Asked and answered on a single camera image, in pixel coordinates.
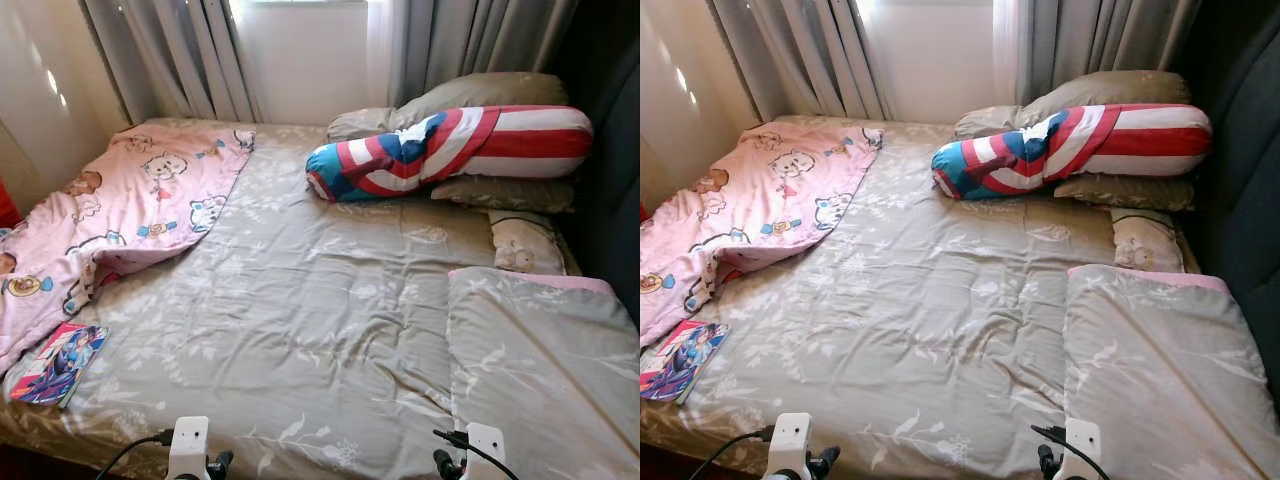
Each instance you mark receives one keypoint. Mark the colourful comic book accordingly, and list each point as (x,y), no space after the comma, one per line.
(55,365)
(685,360)

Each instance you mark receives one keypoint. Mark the pink cartoon print blanket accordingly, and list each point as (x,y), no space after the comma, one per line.
(120,210)
(760,200)

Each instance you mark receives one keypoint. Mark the folded grey floral quilt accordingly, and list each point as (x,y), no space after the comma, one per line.
(1160,370)
(540,370)

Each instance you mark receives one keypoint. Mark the bed with grey floral sheet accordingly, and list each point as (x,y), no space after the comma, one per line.
(300,300)
(930,300)

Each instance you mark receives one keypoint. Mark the small beige cartoon pillow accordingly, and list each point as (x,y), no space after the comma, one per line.
(1145,245)
(525,245)

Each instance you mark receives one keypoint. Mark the dark upholstered headboard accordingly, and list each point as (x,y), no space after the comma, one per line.
(610,180)
(1240,180)

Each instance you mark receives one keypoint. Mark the stars and stripes bolster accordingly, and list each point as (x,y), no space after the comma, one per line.
(1140,140)
(520,140)

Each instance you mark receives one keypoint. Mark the bright window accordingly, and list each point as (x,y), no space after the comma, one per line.
(310,60)
(940,60)

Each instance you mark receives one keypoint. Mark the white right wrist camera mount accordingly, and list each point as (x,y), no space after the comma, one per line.
(487,450)
(1085,445)

